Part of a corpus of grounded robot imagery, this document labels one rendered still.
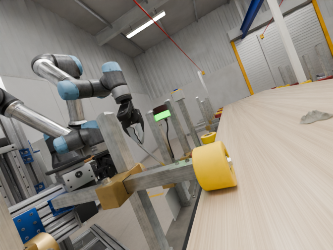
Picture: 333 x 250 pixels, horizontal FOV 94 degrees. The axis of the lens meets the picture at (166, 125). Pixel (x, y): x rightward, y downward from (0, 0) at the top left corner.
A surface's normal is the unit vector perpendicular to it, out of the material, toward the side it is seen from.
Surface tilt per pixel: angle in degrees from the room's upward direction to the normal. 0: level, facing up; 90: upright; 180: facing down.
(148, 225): 90
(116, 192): 90
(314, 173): 0
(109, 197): 90
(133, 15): 90
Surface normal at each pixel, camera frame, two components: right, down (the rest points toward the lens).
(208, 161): -0.50, -0.37
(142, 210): -0.36, 0.17
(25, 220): 0.63, -0.24
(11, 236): 0.86, -0.34
